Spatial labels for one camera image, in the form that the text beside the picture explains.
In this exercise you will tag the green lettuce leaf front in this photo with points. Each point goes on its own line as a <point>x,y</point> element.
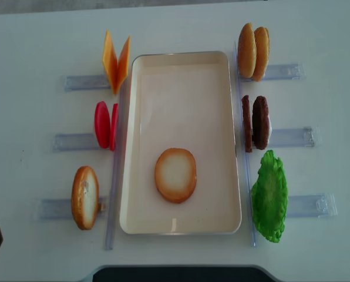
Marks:
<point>269,197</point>

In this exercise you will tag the bread slice on tray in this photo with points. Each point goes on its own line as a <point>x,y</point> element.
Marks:
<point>175,174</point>

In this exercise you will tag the right red tomato slice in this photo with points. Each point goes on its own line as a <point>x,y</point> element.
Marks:
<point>113,129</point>

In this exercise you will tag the red tomato slice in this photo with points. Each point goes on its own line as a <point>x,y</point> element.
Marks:
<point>102,124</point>
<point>113,129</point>

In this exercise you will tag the left red tomato slice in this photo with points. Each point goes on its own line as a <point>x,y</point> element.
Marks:
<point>102,124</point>

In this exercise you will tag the left brown meat patty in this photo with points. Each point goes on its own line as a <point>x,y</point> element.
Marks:
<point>247,124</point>

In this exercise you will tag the brown meat patty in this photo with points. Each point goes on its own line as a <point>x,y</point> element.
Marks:
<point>247,124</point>
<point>261,123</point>

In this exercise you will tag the right brown meat patty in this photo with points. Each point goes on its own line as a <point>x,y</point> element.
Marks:
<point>261,123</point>

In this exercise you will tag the right orange cheese slice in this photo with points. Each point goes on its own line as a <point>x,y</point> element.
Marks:
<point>122,66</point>

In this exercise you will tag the orange cheese slice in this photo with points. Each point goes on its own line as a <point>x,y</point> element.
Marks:
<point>122,66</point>
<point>109,61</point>

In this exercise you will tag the clear holder for cheese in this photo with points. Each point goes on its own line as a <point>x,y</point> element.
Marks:
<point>84,82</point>

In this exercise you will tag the upright bread slice left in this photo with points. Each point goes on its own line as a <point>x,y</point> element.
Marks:
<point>85,198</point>

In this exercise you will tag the left orange cheese slice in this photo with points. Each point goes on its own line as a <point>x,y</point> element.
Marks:
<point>109,61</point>

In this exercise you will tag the clear holder for tomato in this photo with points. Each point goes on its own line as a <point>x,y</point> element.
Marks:
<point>73,142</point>

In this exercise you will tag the clear holder for patties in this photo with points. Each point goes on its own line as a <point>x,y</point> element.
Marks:
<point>301,137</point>

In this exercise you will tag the clear holder for bread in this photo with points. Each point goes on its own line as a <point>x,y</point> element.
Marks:
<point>52,209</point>

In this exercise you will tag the clear holder for lettuce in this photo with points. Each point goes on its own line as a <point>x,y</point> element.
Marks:
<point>317,205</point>

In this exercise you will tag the cream rectangular tray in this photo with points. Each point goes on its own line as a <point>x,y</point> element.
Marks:
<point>181,100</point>

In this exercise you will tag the left bun slice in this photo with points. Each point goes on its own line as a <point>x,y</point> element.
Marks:
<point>246,51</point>

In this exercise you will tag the bun slice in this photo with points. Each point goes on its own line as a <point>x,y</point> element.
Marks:
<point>262,40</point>
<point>246,51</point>

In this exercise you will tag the clear holder for buns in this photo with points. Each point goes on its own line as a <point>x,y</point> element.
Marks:
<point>291,71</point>

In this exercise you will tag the right bun slice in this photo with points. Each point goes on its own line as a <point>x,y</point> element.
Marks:
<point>262,40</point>

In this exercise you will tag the black base bottom edge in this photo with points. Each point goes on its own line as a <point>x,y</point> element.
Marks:
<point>181,273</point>

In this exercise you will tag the left clear long rail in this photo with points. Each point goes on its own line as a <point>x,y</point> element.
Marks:
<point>118,156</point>

